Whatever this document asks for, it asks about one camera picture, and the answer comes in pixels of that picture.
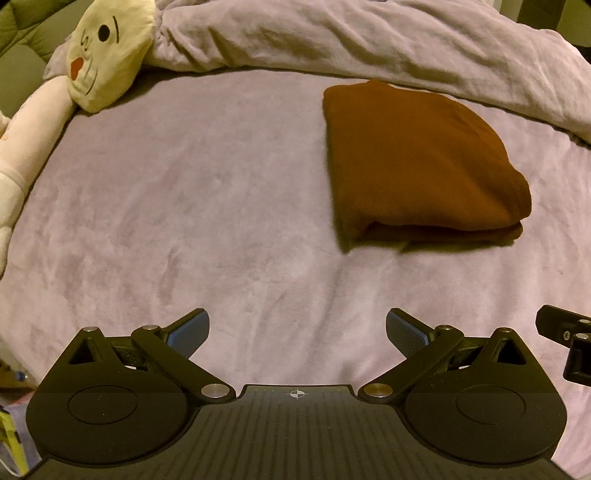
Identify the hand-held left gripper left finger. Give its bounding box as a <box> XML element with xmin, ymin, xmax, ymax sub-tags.
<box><xmin>59</xmin><ymin>308</ymin><xmax>237</xmax><ymax>404</ymax></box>

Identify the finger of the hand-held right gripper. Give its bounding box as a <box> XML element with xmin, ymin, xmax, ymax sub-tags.
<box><xmin>536</xmin><ymin>305</ymin><xmax>591</xmax><ymax>344</ymax></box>

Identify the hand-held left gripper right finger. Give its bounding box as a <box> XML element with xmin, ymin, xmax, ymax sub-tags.
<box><xmin>358</xmin><ymin>308</ymin><xmax>536</xmax><ymax>404</ymax></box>

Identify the brown button cardigan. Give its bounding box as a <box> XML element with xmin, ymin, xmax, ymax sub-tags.
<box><xmin>322</xmin><ymin>79</ymin><xmax>533</xmax><ymax>254</ymax></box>

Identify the lilac bed sheet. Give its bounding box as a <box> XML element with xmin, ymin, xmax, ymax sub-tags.
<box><xmin>0</xmin><ymin>65</ymin><xmax>591</xmax><ymax>462</ymax></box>

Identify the yellow green object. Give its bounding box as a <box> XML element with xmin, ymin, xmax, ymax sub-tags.
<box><xmin>0</xmin><ymin>408</ymin><xmax>24</xmax><ymax>477</ymax></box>

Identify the cream plush toy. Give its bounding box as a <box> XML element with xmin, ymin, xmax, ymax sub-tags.
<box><xmin>0</xmin><ymin>0</ymin><xmax>155</xmax><ymax>278</ymax></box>

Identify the lilac duvet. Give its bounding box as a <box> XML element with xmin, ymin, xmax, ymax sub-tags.
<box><xmin>44</xmin><ymin>0</ymin><xmax>591</xmax><ymax>148</ymax></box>

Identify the green sofa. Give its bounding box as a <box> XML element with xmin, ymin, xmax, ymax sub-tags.
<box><xmin>0</xmin><ymin>0</ymin><xmax>79</xmax><ymax>121</ymax></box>

